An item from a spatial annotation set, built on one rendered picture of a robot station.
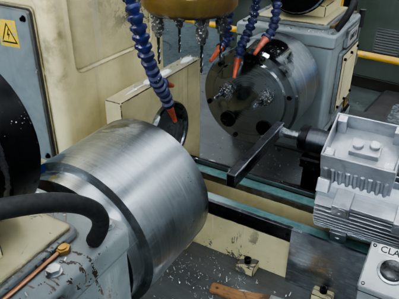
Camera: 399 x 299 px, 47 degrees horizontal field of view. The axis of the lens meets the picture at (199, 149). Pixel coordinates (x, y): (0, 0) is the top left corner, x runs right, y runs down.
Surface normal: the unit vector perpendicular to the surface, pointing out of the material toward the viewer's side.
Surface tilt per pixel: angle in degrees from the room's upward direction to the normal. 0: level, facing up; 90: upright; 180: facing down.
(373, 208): 23
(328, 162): 113
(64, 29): 90
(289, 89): 90
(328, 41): 90
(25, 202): 53
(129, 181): 32
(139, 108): 90
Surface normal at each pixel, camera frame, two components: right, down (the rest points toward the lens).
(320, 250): -0.50, 0.44
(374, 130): -0.45, 0.74
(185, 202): 0.81, -0.07
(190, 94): 0.87, 0.26
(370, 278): -0.19, -0.62
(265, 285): 0.00, -0.86
